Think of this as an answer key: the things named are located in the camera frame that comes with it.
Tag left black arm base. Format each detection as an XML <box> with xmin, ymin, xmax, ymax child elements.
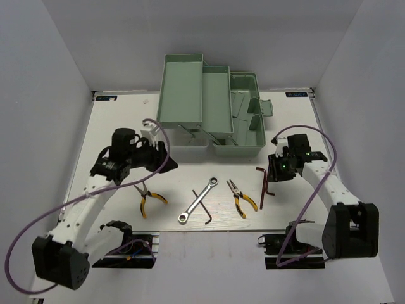
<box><xmin>92</xmin><ymin>232</ymin><xmax>159</xmax><ymax>269</ymax></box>

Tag long dark red hex key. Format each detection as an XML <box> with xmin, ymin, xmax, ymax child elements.
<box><xmin>255</xmin><ymin>167</ymin><xmax>267</xmax><ymax>210</ymax></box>

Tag yellow handled pliers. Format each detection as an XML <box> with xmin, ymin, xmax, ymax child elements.
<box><xmin>227</xmin><ymin>179</ymin><xmax>258</xmax><ymax>219</ymax></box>
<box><xmin>134</xmin><ymin>182</ymin><xmax>168</xmax><ymax>219</ymax></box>

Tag left blue table sticker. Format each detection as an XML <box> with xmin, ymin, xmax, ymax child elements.
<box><xmin>95</xmin><ymin>96</ymin><xmax>118</xmax><ymax>101</ymax></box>

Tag green toolbox with clear lid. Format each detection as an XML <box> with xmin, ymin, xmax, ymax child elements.
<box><xmin>156</xmin><ymin>54</ymin><xmax>273</xmax><ymax>157</ymax></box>

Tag large silver ratchet wrench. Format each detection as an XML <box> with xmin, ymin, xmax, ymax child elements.
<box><xmin>178</xmin><ymin>177</ymin><xmax>218</xmax><ymax>225</ymax></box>

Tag dark hex key under wrench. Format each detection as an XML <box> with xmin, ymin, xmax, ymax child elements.
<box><xmin>192</xmin><ymin>190</ymin><xmax>212</xmax><ymax>225</ymax></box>

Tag right blue table sticker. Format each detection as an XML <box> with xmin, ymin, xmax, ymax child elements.
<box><xmin>285</xmin><ymin>92</ymin><xmax>308</xmax><ymax>98</ymax></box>

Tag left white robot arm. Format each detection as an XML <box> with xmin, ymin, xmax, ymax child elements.
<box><xmin>32</xmin><ymin>123</ymin><xmax>178</xmax><ymax>290</ymax></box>

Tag blue table sticker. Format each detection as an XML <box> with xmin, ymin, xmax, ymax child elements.
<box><xmin>95</xmin><ymin>96</ymin><xmax>118</xmax><ymax>101</ymax></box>
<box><xmin>285</xmin><ymin>92</ymin><xmax>308</xmax><ymax>98</ymax></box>

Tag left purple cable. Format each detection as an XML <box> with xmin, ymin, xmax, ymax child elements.
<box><xmin>4</xmin><ymin>118</ymin><xmax>172</xmax><ymax>294</ymax></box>

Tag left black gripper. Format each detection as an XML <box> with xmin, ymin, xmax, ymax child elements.
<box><xmin>127</xmin><ymin>137</ymin><xmax>179</xmax><ymax>174</ymax></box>

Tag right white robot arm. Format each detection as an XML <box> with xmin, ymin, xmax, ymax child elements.
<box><xmin>268</xmin><ymin>134</ymin><xmax>379</xmax><ymax>260</ymax></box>

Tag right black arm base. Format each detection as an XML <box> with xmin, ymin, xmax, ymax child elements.
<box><xmin>257</xmin><ymin>233</ymin><xmax>326</xmax><ymax>270</ymax></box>

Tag right yellow handled pliers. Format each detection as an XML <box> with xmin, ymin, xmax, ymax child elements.
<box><xmin>227</xmin><ymin>179</ymin><xmax>258</xmax><ymax>219</ymax></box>

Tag left yellow handled pliers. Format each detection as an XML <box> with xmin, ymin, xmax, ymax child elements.
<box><xmin>134</xmin><ymin>182</ymin><xmax>168</xmax><ymax>219</ymax></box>

